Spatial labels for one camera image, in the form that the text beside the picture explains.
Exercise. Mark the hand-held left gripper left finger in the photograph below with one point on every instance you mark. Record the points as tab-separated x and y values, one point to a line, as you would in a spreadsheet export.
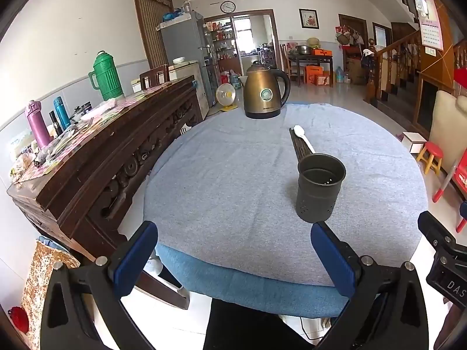
135	259

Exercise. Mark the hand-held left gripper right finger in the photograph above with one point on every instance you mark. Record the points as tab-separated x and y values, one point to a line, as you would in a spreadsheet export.
334	259

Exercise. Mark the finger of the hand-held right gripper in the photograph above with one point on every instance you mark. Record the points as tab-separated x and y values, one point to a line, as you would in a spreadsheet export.
436	233

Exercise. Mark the dark metal utensil holder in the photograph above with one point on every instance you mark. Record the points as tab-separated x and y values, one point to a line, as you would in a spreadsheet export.
317	197

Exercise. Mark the bundle of dark chopsticks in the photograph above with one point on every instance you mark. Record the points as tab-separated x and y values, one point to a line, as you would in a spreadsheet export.
297	147

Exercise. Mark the white plastic spoon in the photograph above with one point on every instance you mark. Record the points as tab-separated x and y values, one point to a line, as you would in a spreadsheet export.
300	131

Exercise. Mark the person's right forearm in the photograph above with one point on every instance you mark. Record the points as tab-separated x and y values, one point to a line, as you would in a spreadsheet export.
454	328

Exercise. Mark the red and white stick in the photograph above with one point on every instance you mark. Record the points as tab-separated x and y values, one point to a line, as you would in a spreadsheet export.
443	186

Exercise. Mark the red plastic chair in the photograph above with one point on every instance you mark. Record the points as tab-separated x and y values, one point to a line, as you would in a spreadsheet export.
461	178

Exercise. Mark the red stool with yellow legs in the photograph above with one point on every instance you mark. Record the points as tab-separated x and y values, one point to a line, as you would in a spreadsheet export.
430	149

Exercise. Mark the brown speckled mat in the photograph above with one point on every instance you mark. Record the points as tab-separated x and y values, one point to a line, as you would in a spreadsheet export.
43	280

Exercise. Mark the carved dark wooden sideboard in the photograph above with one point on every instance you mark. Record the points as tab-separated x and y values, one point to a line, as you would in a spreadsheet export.
91	175

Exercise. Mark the small white wooden stool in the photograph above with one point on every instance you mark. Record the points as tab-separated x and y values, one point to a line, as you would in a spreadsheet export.
414	140

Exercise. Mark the person's dark trousers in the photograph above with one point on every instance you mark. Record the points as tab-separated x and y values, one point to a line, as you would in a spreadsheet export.
255	328

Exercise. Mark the beige sofa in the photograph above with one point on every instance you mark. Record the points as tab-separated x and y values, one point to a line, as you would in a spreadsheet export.
447	124

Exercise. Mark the blue-grey tablecloth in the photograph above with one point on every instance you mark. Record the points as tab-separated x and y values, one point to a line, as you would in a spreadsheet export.
226	175

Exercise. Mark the small red object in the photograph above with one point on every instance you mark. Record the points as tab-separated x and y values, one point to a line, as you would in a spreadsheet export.
18	319

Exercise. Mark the clutter of small sideboard things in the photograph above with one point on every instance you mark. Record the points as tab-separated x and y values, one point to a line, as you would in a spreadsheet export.
54	149

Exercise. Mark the black slim bottle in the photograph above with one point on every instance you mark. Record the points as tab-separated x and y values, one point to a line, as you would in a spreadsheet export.
54	122

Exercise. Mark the teal water bottle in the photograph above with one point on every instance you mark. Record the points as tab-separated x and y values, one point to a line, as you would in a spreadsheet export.
62	115

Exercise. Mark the pink water bottle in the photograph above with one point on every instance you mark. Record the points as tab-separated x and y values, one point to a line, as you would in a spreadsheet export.
38	127

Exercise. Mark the wooden staircase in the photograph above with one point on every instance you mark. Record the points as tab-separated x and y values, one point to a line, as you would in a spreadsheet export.
401	62

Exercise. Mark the orange carton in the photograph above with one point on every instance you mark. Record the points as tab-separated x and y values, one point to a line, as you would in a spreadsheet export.
313	71
324	81

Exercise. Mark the gold electric kettle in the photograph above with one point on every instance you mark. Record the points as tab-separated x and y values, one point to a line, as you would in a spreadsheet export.
262	94

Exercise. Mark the green thermos jug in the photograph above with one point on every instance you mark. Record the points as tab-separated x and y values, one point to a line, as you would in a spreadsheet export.
107	80

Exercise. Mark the dark wooden chair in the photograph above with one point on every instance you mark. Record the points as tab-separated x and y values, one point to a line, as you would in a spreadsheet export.
155	76

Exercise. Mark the blue water jug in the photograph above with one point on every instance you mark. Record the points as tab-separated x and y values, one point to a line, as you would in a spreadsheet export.
339	75

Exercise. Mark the small yellow table fan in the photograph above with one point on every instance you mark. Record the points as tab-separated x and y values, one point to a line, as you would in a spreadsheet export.
226	94

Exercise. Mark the white low cabinet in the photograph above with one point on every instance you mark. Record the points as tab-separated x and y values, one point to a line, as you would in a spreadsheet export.
189	76

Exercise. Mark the dark wooden side table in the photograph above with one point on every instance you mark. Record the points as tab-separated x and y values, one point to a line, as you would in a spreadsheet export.
310	58

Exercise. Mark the dark brown wooden door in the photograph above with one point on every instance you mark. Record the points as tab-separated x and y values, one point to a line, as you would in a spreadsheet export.
352	43

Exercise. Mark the flat orange box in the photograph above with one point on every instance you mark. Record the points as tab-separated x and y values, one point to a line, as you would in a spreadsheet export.
321	51

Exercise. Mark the straw hat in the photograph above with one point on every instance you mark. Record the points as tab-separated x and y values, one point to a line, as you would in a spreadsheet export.
313	42

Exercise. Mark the grey refrigerator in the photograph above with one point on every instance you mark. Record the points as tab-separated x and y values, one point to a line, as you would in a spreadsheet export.
182	43

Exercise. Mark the kitchen shelf with jars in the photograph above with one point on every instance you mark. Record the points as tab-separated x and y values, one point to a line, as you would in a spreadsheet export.
219	43

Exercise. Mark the brown door with blind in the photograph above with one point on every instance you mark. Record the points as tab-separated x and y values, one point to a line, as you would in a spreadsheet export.
151	22

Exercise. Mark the pink wall calendar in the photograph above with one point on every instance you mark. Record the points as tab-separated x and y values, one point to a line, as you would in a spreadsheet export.
430	25

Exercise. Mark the framed wall picture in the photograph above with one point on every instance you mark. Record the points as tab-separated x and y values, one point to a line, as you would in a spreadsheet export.
309	18

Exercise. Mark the round wall clock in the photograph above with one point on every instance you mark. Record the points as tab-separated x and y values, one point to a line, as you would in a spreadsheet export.
228	7

